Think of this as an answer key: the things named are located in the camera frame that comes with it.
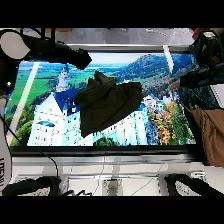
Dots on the brown garment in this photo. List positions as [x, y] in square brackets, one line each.
[211, 133]

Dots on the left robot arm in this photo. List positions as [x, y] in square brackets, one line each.
[40, 48]

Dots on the dark green garment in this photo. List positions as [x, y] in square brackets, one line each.
[106, 103]

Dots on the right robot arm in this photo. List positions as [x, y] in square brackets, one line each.
[200, 80]

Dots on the heap of clothes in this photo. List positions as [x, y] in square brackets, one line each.
[197, 32]

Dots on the silver frame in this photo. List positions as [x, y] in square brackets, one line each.
[113, 168]

